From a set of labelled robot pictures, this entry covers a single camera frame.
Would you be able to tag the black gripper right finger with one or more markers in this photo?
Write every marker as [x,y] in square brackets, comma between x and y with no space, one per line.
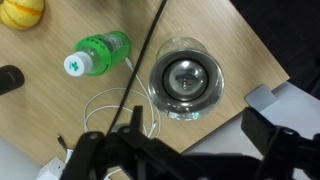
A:
[286,153]

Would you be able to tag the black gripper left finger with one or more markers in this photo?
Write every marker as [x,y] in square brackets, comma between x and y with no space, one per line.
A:
[136,146]

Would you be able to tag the round silver filter disc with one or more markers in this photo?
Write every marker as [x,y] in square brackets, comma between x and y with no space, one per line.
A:
[180,73]

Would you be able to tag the silver funnel filter black collar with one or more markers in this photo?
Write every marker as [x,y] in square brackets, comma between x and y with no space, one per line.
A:
[215,91]

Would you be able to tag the grey square pad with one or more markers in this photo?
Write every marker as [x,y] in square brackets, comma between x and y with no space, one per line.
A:
[261,97]

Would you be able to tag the silver usb plug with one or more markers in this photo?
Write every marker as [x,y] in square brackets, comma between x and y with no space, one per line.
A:
[61,141]

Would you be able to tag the green bottle white cap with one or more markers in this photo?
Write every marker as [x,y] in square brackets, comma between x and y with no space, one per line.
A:
[100,53]

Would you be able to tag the clear glass carafe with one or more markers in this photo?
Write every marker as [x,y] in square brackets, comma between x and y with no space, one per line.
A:
[180,41]

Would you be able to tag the black thermos bottle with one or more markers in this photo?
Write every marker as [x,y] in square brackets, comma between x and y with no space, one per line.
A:
[10,79]

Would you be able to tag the small yellow pumpkin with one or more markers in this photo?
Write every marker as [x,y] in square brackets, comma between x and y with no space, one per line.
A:
[20,13]

